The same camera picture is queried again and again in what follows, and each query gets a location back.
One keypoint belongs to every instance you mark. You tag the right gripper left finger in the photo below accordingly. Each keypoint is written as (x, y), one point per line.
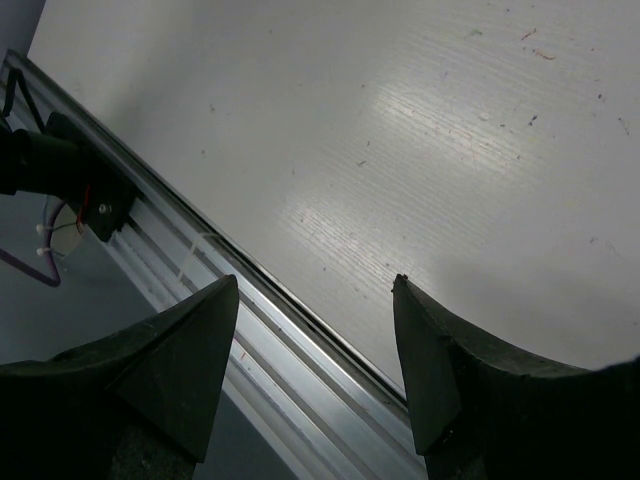
(138, 404)

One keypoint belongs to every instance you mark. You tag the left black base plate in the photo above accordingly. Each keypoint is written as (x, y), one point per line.
(108, 192)

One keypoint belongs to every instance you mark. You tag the aluminium frame rail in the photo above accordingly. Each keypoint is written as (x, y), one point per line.
(324, 414)

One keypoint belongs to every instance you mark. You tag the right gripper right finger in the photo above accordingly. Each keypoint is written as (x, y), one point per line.
(482, 408)

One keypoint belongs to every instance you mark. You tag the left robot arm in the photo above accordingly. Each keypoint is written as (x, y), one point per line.
(39, 163)

